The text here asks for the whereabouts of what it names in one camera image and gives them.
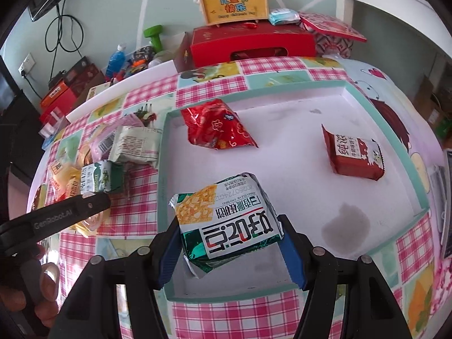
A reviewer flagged person's left hand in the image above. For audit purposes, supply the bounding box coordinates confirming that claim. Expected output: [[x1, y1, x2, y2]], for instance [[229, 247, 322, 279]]
[[0, 251, 61, 328]]

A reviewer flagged pink checkered tablecloth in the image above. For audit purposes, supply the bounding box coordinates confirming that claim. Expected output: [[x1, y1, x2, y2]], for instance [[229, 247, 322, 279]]
[[26, 55, 452, 339]]

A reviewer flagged white phone stand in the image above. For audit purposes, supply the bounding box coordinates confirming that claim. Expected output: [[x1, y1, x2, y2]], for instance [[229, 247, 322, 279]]
[[428, 164, 445, 227]]

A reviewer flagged clear plastic box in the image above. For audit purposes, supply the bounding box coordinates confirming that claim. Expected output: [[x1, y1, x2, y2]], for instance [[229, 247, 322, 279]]
[[38, 111, 69, 138]]

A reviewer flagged green biscuit packet yellow picture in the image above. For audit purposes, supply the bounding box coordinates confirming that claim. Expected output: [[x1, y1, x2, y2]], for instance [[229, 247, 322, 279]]
[[169, 172, 285, 279]]

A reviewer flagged dark wall monitor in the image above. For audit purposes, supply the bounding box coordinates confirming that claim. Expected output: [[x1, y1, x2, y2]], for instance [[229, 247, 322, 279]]
[[28, 0, 62, 22]]

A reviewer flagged black cable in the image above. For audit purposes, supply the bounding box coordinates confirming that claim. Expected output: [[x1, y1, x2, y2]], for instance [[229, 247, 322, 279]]
[[45, 2, 83, 53]]

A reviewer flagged red crinkled snack bag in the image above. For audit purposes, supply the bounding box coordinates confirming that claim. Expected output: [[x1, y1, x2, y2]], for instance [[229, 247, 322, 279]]
[[181, 99, 258, 150]]

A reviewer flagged cream white snack packet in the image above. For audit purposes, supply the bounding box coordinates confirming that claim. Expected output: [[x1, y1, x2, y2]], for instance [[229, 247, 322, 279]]
[[108, 125, 163, 170]]

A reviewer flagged white desk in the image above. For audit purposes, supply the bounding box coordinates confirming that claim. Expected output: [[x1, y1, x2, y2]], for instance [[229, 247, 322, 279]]
[[334, 0, 452, 75]]

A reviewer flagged red gift box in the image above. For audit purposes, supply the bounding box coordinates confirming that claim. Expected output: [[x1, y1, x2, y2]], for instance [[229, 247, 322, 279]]
[[180, 21, 316, 69]]

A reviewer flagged wet wipes pack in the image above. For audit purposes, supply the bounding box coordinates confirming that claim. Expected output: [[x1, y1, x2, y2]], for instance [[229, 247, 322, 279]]
[[268, 9, 301, 26]]

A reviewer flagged blue liquid bottle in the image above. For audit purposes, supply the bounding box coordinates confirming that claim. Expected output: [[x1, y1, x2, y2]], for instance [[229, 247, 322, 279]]
[[106, 43, 128, 76]]

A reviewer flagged pink snack packet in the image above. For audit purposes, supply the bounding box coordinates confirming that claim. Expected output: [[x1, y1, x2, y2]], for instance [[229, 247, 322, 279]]
[[86, 123, 119, 165]]

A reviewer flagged yellow gift box with handle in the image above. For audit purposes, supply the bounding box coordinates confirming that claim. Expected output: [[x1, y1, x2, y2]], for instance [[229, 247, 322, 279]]
[[194, 0, 270, 29]]

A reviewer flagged red and white wafer packet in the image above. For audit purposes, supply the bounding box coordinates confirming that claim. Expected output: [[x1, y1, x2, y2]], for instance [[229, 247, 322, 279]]
[[321, 124, 385, 182]]

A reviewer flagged colourful printed bag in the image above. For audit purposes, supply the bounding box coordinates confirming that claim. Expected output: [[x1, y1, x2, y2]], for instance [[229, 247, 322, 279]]
[[125, 46, 156, 75]]

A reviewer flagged yellow snack packet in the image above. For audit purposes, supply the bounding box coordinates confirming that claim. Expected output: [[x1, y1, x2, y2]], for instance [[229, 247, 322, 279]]
[[49, 162, 83, 202]]

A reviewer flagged cream paper box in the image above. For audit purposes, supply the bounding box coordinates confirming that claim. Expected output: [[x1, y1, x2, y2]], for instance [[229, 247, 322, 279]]
[[86, 84, 110, 101]]

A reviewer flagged orange box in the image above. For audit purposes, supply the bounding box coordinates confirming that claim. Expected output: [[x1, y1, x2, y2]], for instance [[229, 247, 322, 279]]
[[40, 81, 76, 110]]

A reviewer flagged teal-edged white cardboard tray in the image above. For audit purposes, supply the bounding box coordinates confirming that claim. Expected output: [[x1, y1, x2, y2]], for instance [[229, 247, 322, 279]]
[[155, 79, 431, 304]]

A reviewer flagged red patterned tin box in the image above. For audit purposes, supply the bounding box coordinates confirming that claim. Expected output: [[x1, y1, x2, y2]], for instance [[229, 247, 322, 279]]
[[298, 12, 368, 59]]

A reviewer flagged dark red box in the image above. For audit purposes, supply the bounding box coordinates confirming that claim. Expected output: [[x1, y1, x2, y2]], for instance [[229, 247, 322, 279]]
[[62, 56, 99, 89]]

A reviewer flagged dark cabinet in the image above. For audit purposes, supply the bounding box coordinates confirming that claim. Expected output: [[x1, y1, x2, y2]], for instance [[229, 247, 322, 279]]
[[0, 67, 43, 184]]

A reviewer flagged brown cardboard box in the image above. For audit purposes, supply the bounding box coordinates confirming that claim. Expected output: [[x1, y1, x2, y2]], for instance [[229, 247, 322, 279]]
[[413, 78, 452, 131]]

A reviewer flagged smartphone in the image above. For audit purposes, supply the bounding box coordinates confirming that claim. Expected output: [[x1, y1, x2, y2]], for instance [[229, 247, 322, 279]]
[[441, 148, 452, 259]]

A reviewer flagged green white biscuit packet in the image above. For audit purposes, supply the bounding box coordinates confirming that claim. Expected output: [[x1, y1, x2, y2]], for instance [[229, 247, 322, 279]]
[[81, 160, 126, 195]]

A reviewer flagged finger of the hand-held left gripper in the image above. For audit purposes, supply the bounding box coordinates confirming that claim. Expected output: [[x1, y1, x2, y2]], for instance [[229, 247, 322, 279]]
[[76, 191, 112, 220]]

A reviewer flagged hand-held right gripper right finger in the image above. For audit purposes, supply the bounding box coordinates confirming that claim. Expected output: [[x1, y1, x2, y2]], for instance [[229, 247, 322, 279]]
[[277, 215, 403, 339]]

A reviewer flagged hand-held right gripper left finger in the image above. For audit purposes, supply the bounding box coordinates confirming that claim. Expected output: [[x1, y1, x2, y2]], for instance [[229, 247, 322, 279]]
[[53, 215, 184, 339]]

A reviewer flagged green dumbbell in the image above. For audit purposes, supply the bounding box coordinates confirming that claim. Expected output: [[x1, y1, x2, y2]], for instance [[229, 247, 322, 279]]
[[143, 25, 164, 51]]

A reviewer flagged green box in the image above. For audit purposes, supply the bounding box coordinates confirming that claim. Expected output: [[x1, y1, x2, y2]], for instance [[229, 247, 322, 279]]
[[436, 116, 452, 138]]

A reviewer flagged pale plastic bottle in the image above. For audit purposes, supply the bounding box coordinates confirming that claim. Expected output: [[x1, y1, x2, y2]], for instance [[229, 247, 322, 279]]
[[148, 51, 175, 68]]

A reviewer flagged white wall socket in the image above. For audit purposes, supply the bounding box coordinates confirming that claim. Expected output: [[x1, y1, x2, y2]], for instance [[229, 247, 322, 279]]
[[18, 54, 36, 77]]

